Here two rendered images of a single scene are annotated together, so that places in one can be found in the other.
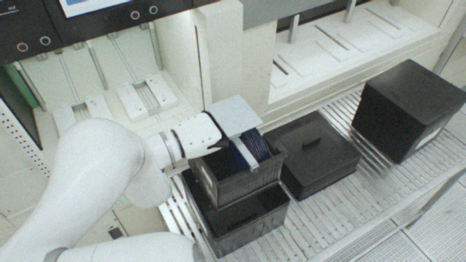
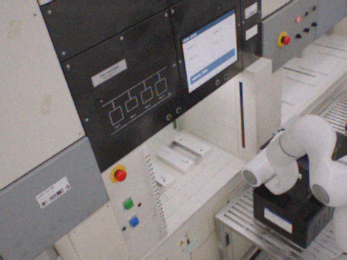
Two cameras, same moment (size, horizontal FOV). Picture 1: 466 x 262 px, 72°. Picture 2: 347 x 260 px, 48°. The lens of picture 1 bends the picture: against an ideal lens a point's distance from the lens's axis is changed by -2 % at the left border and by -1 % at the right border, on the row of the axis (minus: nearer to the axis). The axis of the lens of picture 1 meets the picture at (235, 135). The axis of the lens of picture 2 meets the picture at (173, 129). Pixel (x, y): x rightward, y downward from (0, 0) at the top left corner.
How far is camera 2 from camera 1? 90 cm
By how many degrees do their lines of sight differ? 14
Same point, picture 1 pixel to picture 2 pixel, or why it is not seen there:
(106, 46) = not seen: hidden behind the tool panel
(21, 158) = (152, 205)
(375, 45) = (334, 67)
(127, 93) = (168, 154)
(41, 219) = (329, 146)
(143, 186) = (291, 169)
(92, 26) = (198, 95)
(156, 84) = (186, 141)
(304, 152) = not seen: hidden behind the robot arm
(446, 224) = not seen: outside the picture
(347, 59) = (319, 83)
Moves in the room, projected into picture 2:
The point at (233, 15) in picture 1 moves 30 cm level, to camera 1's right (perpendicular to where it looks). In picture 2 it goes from (267, 68) to (331, 51)
